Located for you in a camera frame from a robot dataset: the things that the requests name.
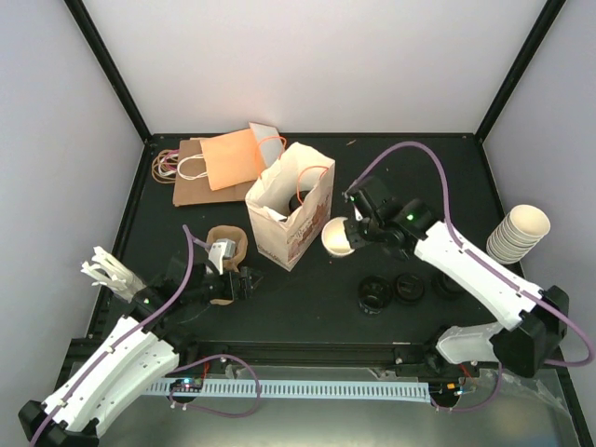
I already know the brown pulp cup carrier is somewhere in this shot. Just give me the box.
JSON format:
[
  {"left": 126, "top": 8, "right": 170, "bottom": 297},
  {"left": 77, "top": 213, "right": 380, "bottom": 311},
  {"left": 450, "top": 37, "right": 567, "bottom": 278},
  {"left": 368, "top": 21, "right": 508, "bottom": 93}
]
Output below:
[{"left": 204, "top": 225, "right": 252, "bottom": 306}]

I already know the black plastic cup lid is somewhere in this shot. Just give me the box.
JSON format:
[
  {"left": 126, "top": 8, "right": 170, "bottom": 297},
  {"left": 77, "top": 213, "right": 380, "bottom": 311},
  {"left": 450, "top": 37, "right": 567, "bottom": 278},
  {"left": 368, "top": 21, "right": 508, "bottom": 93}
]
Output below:
[{"left": 393, "top": 273, "right": 426, "bottom": 305}]

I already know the single paper coffee cup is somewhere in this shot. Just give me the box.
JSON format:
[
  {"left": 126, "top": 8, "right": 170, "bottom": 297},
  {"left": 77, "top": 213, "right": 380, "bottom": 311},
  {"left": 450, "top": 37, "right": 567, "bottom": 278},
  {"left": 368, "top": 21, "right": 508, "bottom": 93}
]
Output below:
[{"left": 320, "top": 217, "right": 355, "bottom": 258}]

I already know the printed white paper bag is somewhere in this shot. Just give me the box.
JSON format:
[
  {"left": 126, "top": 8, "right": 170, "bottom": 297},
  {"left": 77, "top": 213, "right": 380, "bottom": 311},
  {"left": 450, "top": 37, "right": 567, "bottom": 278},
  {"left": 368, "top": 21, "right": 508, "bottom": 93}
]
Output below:
[{"left": 245, "top": 142, "right": 335, "bottom": 271}]

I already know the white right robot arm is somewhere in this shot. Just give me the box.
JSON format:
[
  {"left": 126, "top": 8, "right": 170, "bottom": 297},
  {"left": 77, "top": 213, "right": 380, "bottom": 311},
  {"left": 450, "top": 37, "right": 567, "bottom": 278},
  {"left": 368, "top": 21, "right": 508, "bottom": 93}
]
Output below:
[{"left": 344, "top": 177, "right": 569, "bottom": 378}]

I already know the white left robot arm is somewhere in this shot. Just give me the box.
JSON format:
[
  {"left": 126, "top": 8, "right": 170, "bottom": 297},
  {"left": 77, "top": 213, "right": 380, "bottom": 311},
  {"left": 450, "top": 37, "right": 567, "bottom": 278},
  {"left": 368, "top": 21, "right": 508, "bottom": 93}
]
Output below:
[{"left": 19, "top": 264, "right": 262, "bottom": 446}]

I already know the brown kraft paper bag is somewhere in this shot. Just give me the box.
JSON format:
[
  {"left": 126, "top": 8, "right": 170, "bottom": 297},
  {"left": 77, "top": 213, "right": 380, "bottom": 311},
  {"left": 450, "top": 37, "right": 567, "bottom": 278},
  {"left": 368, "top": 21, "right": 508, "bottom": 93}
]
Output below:
[{"left": 154, "top": 139, "right": 275, "bottom": 208}]

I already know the orange kraft paper bag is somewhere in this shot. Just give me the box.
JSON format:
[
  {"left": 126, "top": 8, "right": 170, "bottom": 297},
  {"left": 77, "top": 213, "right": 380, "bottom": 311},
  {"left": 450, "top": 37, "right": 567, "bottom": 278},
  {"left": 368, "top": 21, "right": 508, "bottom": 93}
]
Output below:
[{"left": 200, "top": 122, "right": 287, "bottom": 191}]

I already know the stack of paper cups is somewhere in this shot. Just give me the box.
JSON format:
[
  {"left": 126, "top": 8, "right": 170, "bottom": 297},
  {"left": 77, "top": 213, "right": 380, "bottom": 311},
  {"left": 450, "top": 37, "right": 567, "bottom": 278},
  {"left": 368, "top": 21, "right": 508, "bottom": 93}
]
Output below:
[{"left": 486, "top": 204, "right": 551, "bottom": 265}]

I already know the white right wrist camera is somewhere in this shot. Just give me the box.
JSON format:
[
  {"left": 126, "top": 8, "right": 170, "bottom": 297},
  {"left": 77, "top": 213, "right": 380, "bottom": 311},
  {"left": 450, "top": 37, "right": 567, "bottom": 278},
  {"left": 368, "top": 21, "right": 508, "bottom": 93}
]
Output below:
[{"left": 343, "top": 192, "right": 363, "bottom": 222}]

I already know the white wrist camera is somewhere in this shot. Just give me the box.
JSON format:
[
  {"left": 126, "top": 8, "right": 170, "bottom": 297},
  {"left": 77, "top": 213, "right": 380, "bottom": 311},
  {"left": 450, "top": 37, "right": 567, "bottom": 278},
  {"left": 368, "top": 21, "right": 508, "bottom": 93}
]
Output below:
[
  {"left": 343, "top": 192, "right": 363, "bottom": 222},
  {"left": 206, "top": 238, "right": 237, "bottom": 275}
]

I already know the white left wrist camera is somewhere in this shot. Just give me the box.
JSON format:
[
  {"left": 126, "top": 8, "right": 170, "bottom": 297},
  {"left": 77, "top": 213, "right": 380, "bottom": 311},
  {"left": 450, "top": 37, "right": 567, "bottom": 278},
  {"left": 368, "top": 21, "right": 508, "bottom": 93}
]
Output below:
[{"left": 206, "top": 238, "right": 237, "bottom": 275}]

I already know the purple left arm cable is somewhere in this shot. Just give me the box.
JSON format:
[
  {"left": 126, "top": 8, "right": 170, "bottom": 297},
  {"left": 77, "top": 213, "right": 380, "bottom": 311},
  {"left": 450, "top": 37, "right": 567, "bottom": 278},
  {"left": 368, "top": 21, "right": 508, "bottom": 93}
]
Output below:
[{"left": 28, "top": 223, "right": 264, "bottom": 446}]

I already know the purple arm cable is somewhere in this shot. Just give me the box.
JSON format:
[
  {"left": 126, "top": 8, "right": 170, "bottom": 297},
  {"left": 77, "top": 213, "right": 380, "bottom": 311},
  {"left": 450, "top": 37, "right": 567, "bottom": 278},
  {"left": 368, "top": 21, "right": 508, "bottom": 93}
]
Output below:
[
  {"left": 346, "top": 142, "right": 595, "bottom": 373},
  {"left": 28, "top": 223, "right": 264, "bottom": 446}
]

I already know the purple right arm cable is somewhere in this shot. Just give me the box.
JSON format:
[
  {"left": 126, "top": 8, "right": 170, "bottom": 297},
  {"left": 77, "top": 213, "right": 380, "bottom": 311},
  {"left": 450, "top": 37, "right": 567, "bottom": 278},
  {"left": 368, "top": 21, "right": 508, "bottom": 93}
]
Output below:
[{"left": 346, "top": 142, "right": 595, "bottom": 373}]

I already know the white slotted cable rail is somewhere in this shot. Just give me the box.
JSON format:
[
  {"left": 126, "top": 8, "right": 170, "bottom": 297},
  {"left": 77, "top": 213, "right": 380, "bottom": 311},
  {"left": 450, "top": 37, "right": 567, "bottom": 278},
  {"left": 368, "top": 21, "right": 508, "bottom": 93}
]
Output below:
[{"left": 143, "top": 378, "right": 431, "bottom": 403}]

